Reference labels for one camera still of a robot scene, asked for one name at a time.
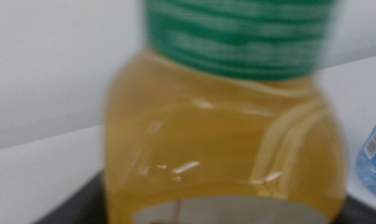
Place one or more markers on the yellow juice bottle green label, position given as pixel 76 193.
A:
pixel 222 124

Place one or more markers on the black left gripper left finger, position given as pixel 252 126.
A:
pixel 82 208

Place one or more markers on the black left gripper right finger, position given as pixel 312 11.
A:
pixel 361 216

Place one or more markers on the clear water bottle blue cap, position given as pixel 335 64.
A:
pixel 375 161

